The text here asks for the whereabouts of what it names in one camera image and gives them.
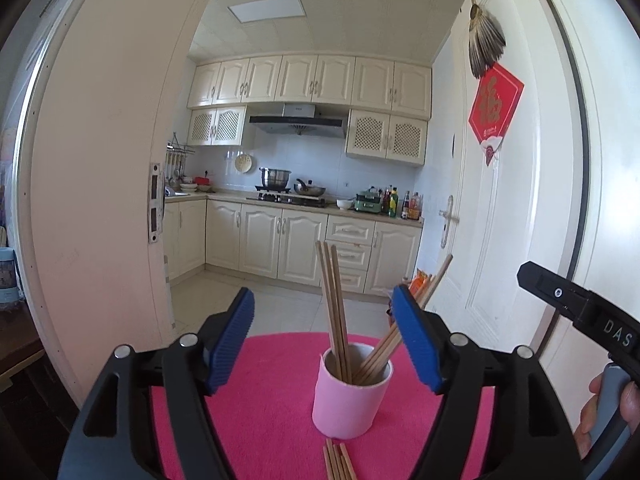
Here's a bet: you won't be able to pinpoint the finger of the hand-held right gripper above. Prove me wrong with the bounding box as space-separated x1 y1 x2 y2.
516 261 592 322

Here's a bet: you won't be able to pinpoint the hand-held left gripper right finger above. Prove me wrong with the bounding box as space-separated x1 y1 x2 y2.
390 284 583 480

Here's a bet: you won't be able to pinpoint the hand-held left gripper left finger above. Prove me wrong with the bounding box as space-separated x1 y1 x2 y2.
65 287 256 480

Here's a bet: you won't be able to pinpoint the pile of wooden chopsticks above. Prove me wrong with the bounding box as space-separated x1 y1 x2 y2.
315 240 454 386

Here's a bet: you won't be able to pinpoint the pink cup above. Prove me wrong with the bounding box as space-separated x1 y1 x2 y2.
312 342 393 439

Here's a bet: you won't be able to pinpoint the person's right hand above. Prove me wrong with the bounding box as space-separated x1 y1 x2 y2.
574 373 640 461

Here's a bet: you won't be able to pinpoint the bag of orange bottles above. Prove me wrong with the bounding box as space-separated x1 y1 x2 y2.
387 269 434 313

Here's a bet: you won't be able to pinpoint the pink round table mat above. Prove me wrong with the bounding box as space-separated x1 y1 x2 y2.
150 332 496 480

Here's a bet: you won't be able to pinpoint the cream lower kitchen cabinets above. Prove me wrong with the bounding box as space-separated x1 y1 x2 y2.
162 197 423 297

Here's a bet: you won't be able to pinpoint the cream kitchen cabinets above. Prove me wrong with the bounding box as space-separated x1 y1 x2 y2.
187 54 432 121
162 197 423 297

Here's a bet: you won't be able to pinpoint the white door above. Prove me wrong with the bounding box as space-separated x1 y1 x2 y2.
430 0 587 343

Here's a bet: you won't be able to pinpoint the row of condiment bottles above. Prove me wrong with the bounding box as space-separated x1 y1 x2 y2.
382 186 423 221

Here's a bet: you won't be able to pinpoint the green electric cooker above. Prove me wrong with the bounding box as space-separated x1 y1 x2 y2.
355 187 383 213

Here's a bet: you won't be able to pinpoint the black gas stove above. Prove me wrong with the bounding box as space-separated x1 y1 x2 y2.
246 187 331 208

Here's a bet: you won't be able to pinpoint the metal lock strike plate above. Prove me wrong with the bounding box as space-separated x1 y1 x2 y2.
148 162 165 245

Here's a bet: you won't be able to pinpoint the steel cooking pot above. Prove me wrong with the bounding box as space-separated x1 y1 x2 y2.
258 167 292 191

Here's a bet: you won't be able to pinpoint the dark wok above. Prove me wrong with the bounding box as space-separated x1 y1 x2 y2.
293 178 327 197

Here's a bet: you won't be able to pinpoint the hanging kitchen utensil rack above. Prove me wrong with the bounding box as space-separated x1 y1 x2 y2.
166 132 197 181

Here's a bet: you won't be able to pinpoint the red paper door poster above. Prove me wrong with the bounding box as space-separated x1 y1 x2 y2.
468 62 525 167

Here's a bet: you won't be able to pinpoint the cream lattice door cabinet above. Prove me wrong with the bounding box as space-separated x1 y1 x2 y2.
345 109 428 167
187 105 247 147

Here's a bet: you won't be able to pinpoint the brown wooden cabinet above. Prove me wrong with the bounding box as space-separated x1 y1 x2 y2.
0 305 47 392

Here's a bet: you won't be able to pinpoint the black range hood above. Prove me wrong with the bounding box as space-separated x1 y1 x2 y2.
249 103 347 139

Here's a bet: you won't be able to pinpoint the hanging feather fan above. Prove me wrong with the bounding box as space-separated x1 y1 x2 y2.
467 0 507 80

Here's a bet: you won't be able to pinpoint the cream upper kitchen cabinets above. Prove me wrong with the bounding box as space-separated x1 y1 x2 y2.
187 54 432 121

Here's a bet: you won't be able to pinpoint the white ceiling light panel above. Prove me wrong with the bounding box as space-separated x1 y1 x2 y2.
227 0 307 25

